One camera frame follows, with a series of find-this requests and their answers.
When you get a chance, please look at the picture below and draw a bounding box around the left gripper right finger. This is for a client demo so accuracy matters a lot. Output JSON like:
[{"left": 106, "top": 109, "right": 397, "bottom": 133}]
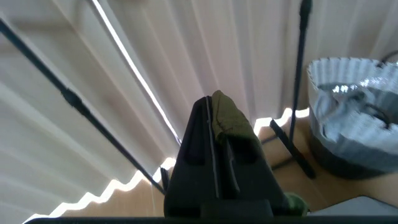
[{"left": 217, "top": 135, "right": 287, "bottom": 216}]

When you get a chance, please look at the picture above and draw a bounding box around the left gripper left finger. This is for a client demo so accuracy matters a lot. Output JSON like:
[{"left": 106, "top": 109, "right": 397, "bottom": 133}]
[{"left": 164, "top": 95, "right": 220, "bottom": 218}]

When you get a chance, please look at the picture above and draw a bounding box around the green printed shirt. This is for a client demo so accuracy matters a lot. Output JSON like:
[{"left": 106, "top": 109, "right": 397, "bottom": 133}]
[{"left": 211, "top": 90, "right": 310, "bottom": 217}]

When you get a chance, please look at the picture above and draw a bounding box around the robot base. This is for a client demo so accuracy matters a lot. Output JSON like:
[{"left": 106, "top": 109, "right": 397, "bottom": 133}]
[{"left": 309, "top": 195, "right": 398, "bottom": 218}]

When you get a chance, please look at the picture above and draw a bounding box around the black clothes rack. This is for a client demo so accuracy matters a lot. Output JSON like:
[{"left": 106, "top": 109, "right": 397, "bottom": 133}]
[{"left": 0, "top": 0, "right": 317, "bottom": 196}]

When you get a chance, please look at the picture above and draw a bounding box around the white laundry basket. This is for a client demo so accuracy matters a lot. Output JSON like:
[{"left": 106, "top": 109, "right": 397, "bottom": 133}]
[{"left": 306, "top": 51, "right": 398, "bottom": 180}]

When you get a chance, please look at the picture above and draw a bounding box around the beige curtain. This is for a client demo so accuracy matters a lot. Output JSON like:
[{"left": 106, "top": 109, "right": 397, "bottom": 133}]
[{"left": 0, "top": 0, "right": 398, "bottom": 224}]

